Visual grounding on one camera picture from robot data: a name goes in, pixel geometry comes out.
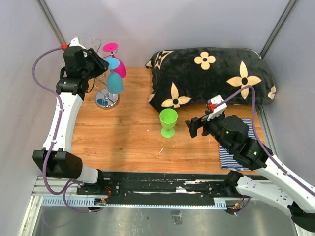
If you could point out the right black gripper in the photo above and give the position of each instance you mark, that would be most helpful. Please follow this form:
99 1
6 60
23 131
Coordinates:
195 122

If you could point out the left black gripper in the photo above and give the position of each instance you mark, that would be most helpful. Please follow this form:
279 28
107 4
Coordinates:
102 64

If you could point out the light blue wine glass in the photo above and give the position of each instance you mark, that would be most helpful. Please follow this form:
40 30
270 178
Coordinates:
114 83

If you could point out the green wine glass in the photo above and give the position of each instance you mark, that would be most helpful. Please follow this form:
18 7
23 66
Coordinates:
168 119

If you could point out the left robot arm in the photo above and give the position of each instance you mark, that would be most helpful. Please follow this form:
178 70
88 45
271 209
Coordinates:
55 159

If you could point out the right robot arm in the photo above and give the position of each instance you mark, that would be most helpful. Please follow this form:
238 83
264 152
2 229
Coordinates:
294 195

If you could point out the pink wine glass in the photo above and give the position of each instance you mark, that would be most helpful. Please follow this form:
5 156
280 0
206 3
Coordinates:
115 64

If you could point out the chrome wine glass rack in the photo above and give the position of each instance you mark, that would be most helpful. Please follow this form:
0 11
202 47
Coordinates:
104 99

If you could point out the black floral pillow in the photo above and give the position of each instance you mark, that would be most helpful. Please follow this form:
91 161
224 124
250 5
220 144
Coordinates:
183 77

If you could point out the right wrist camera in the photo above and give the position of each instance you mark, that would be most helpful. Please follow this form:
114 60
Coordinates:
216 107

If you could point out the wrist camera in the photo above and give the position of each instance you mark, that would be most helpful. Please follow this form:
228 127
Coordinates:
74 42
216 107

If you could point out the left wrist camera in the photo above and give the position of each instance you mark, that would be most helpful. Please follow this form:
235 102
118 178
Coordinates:
74 42

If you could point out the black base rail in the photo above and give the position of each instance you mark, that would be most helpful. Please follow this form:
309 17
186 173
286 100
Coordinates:
162 190

